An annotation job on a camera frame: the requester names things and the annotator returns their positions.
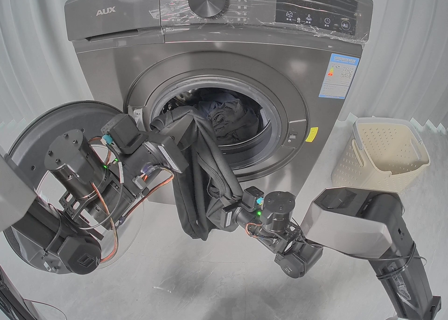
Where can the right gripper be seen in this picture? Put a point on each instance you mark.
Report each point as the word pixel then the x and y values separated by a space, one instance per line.
pixel 238 219

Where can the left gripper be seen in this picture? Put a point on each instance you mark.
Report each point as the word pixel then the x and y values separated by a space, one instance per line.
pixel 161 153

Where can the black garment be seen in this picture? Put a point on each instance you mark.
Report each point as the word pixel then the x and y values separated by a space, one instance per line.
pixel 206 168

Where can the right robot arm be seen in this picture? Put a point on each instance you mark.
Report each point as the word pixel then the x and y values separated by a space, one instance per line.
pixel 353 220

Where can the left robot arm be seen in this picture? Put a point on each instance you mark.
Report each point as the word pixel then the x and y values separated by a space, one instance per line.
pixel 71 164

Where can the heap of dark clothes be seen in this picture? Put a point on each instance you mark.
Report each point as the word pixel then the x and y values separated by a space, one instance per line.
pixel 231 115

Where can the washing machine door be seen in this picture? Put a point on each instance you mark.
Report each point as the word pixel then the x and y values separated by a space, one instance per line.
pixel 70 117

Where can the grey washing machine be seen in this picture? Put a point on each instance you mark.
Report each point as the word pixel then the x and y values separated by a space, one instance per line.
pixel 224 59

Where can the cream laundry basket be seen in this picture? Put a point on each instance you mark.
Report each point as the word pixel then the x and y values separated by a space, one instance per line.
pixel 392 154

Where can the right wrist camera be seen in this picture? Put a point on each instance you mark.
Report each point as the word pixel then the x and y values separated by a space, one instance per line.
pixel 252 197

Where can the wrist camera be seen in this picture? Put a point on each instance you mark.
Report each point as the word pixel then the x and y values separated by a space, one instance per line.
pixel 252 197
pixel 124 133

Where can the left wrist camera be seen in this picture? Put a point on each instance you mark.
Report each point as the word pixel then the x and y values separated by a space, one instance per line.
pixel 124 133

